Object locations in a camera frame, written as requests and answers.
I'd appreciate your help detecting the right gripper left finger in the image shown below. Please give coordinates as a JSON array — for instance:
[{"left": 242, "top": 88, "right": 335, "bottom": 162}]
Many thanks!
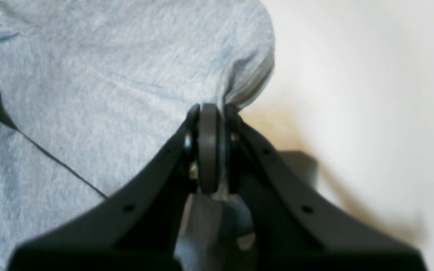
[{"left": 8, "top": 104, "right": 221, "bottom": 271}]

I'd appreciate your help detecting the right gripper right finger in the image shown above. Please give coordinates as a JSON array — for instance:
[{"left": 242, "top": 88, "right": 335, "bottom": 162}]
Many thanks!
[{"left": 224, "top": 106, "right": 426, "bottom": 271}]

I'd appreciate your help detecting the grey T-shirt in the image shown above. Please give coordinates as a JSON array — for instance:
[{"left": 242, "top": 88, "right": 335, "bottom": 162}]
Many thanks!
[{"left": 0, "top": 0, "right": 275, "bottom": 271}]

